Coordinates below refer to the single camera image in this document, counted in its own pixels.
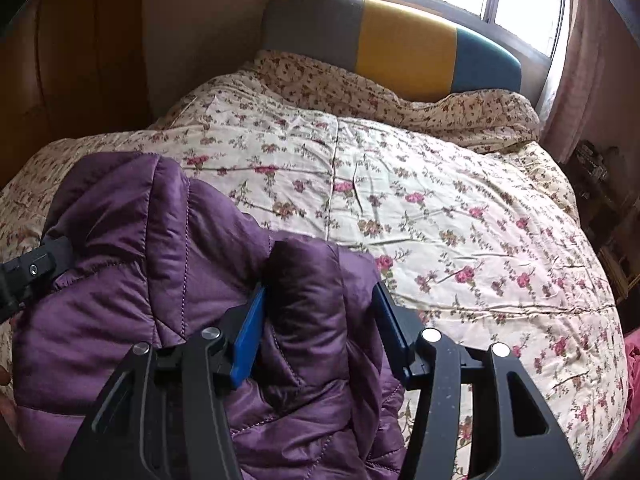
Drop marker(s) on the purple quilted down jacket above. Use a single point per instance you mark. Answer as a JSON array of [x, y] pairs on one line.
[[160, 256]]

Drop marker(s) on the brown wooden wardrobe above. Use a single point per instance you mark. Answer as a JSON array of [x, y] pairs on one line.
[[70, 68]]

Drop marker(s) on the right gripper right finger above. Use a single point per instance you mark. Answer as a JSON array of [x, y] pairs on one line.
[[514, 433]]

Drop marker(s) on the pink right curtain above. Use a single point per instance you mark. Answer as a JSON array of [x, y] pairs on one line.
[[592, 89]]

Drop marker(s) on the red cloth at bedside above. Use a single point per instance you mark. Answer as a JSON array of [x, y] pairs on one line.
[[632, 410]]

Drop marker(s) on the cluttered wooden side table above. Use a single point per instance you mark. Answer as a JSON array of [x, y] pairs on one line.
[[608, 215]]

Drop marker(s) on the small-flower folded blanket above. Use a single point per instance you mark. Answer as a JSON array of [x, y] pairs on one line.
[[483, 121]]

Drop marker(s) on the grey yellow blue headboard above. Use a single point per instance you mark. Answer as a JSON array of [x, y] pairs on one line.
[[416, 54]]

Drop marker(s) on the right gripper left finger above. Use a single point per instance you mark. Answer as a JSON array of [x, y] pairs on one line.
[[161, 414]]

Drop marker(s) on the floral bed quilt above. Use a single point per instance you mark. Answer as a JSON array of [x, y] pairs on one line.
[[488, 247]]

